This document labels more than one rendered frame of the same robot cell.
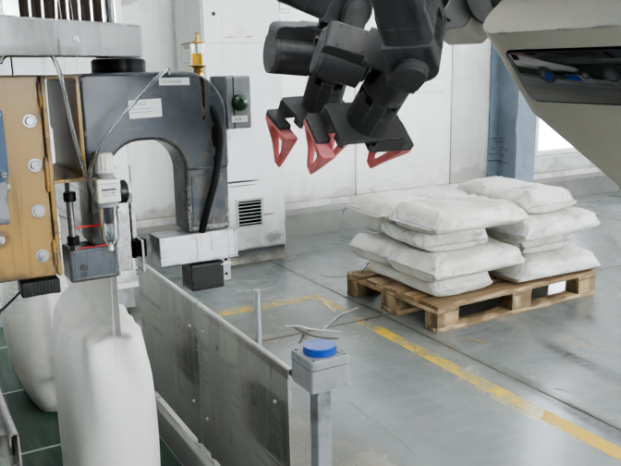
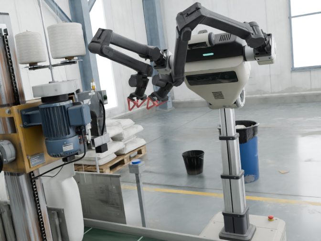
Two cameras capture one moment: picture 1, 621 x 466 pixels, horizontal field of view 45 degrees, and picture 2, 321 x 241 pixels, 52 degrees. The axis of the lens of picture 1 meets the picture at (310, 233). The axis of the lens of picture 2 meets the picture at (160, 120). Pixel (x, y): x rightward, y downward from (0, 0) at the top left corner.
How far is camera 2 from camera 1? 108 cm
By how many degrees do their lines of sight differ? 31
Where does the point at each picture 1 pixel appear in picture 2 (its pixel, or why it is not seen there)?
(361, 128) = (162, 96)
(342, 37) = (162, 76)
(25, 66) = not seen: outside the picture
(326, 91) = (143, 90)
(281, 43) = (136, 79)
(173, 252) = (97, 142)
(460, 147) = not seen: hidden behind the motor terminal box
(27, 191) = not seen: hidden behind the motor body
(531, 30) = (193, 71)
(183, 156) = (96, 114)
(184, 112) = (94, 102)
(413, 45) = (180, 76)
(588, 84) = (205, 80)
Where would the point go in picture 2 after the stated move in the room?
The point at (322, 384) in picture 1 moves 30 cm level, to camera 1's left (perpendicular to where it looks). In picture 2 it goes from (140, 170) to (96, 183)
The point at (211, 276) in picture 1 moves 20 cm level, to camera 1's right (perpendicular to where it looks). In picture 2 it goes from (105, 147) to (133, 140)
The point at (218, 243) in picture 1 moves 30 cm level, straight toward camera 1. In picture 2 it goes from (105, 137) to (133, 143)
